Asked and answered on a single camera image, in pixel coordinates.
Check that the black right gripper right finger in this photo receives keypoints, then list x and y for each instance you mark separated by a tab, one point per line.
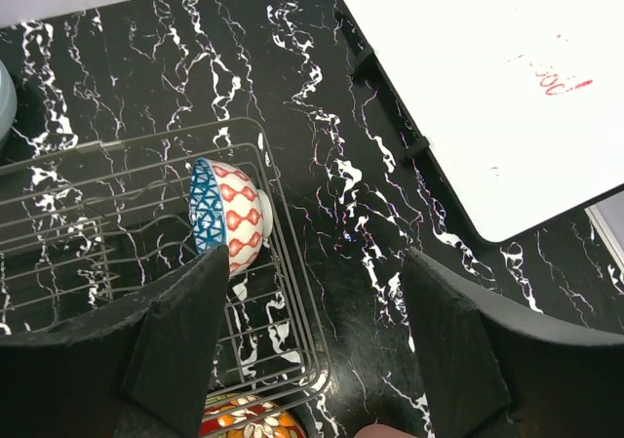
492	367

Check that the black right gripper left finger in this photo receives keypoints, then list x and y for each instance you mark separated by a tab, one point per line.
139	366

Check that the red floral plate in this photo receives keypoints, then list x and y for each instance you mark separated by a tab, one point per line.
229	415

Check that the blue and red patterned bowl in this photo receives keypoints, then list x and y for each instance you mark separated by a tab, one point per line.
227	208

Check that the pink plastic cup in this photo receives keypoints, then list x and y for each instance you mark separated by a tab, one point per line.
378	430

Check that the white whiteboard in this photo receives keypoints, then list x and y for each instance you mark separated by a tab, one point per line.
521	100

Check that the light blue headphones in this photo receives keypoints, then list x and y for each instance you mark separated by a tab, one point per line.
8	103

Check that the metal wire dish rack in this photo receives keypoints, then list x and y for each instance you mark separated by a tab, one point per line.
83	227

